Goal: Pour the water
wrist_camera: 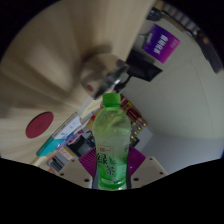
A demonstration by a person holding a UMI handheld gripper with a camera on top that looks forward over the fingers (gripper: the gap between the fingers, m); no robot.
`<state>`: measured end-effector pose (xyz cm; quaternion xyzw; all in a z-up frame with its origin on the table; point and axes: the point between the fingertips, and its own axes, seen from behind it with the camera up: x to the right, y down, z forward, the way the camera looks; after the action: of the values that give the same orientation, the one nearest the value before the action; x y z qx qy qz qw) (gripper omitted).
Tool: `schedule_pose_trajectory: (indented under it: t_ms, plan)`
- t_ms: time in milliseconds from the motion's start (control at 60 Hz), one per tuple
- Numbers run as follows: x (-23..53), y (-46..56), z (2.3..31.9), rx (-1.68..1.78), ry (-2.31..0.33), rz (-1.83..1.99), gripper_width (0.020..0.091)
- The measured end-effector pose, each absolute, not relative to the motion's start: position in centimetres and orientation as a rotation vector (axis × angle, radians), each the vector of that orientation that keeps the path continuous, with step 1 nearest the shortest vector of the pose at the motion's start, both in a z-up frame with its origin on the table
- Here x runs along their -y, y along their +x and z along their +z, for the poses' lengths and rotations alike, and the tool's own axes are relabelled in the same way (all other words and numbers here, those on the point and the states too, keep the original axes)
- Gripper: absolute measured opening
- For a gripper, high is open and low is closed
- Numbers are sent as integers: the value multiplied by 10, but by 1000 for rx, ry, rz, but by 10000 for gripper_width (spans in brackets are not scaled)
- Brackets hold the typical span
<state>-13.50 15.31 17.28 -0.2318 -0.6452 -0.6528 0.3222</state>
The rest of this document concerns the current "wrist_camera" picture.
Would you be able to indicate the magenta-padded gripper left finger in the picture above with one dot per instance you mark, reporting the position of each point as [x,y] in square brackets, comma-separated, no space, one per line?
[75,171]

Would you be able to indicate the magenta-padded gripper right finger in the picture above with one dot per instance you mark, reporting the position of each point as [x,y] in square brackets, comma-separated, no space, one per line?
[148,170]

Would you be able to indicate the green tea bottle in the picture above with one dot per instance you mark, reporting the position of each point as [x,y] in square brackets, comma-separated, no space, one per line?
[111,140]

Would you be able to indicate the flat round red coaster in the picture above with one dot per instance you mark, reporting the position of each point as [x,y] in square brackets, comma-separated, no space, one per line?
[39,125]

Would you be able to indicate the cream-coloured book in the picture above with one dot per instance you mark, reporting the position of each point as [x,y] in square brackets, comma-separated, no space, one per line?
[90,109]

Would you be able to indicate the small steel bowl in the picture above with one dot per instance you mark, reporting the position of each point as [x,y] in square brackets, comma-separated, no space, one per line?
[106,75]

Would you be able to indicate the purple sign board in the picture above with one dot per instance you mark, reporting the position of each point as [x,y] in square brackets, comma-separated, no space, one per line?
[162,43]

